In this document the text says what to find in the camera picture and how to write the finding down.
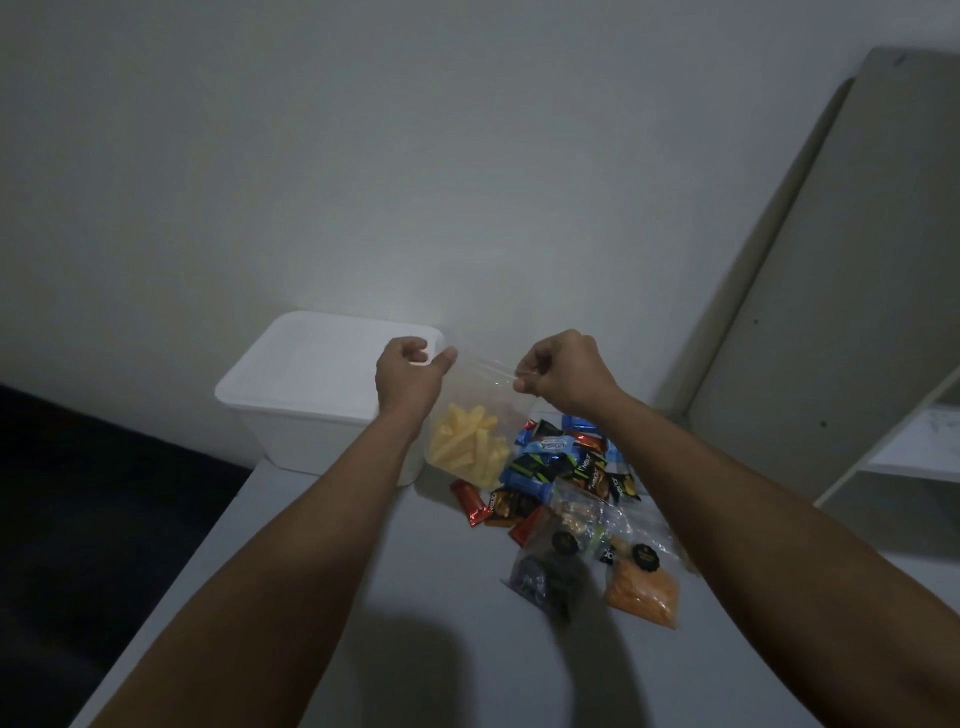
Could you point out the person's left hand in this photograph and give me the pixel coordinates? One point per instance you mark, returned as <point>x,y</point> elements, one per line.
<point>405,386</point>

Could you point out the person's right hand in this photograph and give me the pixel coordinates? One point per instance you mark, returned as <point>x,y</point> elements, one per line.
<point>574,371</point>

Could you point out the person's left thumb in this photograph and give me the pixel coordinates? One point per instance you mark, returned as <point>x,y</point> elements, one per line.
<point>441,361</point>

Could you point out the person's right fingers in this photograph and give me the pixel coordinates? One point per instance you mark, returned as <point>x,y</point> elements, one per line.
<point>527,373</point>

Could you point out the clear bag of yellow sticks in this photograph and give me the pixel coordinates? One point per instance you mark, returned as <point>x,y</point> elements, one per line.
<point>469,446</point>

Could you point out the person's left forearm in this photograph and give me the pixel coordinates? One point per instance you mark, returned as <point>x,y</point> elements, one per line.
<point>289,577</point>

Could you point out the person's right forearm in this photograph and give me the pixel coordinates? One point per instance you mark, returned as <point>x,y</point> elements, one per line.
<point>750,570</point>

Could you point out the pile of colourful snack packets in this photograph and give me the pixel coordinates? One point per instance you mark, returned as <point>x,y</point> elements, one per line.
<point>551,465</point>

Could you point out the white plastic container lid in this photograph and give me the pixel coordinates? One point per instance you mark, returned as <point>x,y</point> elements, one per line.
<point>307,367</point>

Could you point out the clear bag of mixed nuts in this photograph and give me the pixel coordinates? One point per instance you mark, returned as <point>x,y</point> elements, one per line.
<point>581,514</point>

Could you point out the white plastic container tub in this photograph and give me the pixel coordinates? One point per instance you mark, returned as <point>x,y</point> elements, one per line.
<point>315,446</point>

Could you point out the clear bag of dark snacks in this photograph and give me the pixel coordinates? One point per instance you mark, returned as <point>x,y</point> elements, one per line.
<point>547,577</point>

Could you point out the clear bag of orange snacks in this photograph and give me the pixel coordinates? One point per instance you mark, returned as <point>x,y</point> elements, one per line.
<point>643,592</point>

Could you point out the beige wooden board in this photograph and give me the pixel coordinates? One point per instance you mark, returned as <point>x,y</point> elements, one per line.
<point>840,300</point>

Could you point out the white shelf unit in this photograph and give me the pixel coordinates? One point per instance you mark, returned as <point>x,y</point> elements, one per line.
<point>911,450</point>

